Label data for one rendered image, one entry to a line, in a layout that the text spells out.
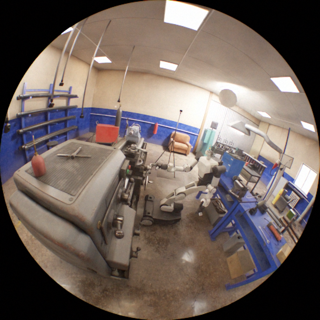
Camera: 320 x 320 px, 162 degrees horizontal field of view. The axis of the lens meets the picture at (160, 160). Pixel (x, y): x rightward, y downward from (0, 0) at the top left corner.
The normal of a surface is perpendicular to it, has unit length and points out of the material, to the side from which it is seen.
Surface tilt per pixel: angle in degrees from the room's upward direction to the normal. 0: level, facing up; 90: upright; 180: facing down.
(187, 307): 0
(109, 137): 90
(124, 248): 32
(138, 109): 90
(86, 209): 45
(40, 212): 0
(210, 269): 0
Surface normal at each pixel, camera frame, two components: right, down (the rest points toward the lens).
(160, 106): 0.03, 0.42
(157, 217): 0.23, -0.89
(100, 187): 0.85, -0.49
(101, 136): 0.36, 0.46
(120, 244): 0.71, -0.65
